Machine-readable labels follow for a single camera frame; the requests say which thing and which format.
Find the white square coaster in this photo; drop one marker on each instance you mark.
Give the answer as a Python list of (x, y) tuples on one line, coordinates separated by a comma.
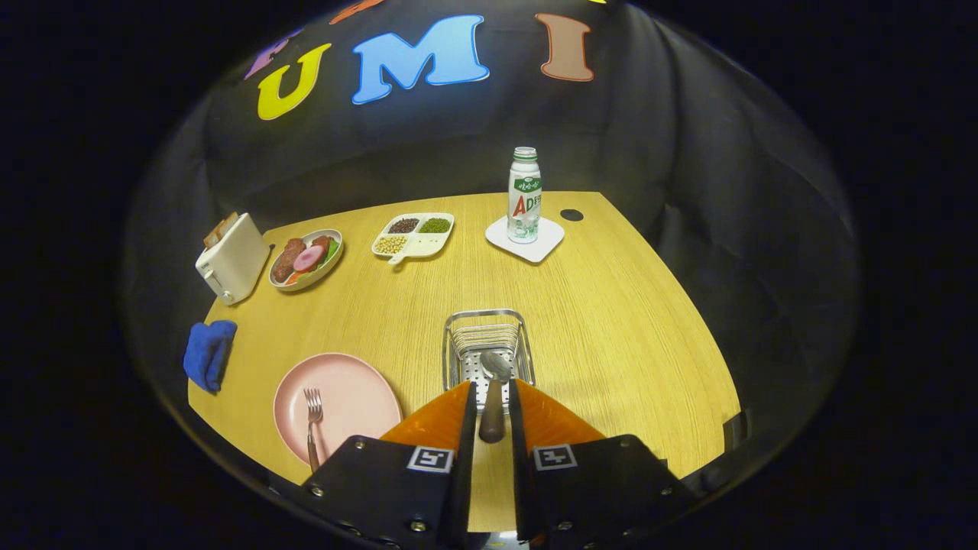
[(546, 244)]

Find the grey plate of food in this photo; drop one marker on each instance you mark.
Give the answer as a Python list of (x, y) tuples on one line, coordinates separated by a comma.
[(306, 279)]

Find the brown meat piece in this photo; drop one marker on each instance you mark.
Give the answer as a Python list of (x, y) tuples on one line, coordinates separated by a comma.
[(286, 261)]

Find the blue folded towel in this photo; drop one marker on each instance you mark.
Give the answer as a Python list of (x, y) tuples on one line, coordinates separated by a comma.
[(208, 353)]

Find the white toaster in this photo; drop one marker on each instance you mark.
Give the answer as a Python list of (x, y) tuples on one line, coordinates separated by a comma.
[(237, 263)]

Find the pink plate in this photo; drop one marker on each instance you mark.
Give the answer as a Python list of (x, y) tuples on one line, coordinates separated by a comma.
[(355, 397)]

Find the white drink bottle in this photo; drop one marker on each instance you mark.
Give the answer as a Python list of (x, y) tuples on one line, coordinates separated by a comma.
[(524, 195)]

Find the black round table grommet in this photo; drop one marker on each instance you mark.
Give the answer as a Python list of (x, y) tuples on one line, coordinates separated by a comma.
[(571, 215)]

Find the white divided dish with beans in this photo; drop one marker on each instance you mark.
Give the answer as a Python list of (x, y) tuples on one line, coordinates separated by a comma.
[(424, 243)]

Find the toast slice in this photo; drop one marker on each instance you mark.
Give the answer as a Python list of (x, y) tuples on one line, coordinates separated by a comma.
[(214, 235), (228, 223)]

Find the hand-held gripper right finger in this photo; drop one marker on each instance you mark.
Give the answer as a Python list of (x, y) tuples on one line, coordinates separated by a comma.
[(596, 489)]

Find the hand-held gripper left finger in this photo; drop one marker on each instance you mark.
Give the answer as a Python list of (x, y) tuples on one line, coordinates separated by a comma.
[(397, 489)]

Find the pink round food piece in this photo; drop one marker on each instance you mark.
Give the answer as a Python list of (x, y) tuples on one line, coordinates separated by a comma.
[(309, 257)]

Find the black backdrop cloth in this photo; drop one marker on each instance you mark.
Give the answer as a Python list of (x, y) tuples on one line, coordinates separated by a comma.
[(726, 191)]

